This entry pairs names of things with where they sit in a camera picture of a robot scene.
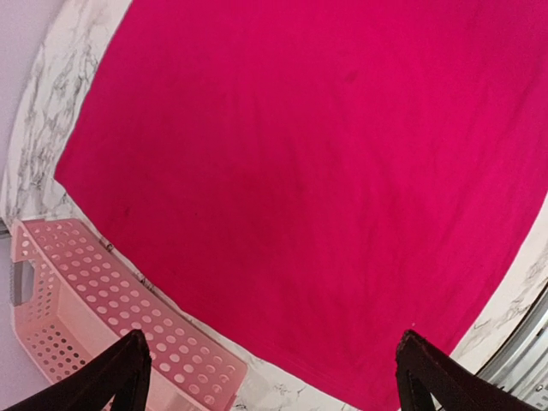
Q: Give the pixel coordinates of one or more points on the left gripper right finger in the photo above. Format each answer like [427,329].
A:
[425,375]

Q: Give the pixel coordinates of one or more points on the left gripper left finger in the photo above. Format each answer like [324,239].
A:
[120,375]

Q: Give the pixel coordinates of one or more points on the red t-shirt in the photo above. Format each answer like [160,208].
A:
[313,178]

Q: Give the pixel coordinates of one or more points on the pink plastic basket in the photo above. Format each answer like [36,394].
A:
[72,299]

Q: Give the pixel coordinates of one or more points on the aluminium front rail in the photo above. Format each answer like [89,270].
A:
[519,367]

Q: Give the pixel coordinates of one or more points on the left aluminium post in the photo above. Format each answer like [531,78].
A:
[4,231]

